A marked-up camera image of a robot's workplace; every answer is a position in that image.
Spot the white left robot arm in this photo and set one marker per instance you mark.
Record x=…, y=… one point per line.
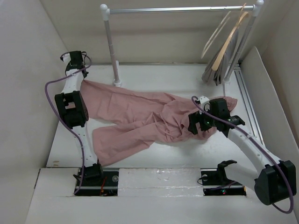
x=74, y=114

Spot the tan wooden hanger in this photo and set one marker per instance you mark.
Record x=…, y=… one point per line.
x=223, y=52

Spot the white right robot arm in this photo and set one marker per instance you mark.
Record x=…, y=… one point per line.
x=273, y=180

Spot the aluminium rail right side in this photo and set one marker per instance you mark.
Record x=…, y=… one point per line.
x=253, y=123

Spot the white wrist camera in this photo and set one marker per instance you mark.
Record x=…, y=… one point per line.
x=65, y=58
x=204, y=103

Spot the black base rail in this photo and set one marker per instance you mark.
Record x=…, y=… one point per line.
x=156, y=182

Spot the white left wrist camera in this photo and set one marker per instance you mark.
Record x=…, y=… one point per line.
x=65, y=58

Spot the grey hanging garment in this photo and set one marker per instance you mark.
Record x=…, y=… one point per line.
x=218, y=75

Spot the white clothes rack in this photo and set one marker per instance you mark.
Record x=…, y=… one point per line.
x=151, y=83

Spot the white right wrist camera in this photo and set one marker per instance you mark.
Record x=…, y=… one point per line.
x=204, y=103

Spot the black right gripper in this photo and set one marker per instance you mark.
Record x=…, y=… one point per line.
x=194, y=118

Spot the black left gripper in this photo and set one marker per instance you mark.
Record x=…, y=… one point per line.
x=85, y=74

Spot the pink trousers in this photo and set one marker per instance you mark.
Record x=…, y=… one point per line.
x=139, y=119

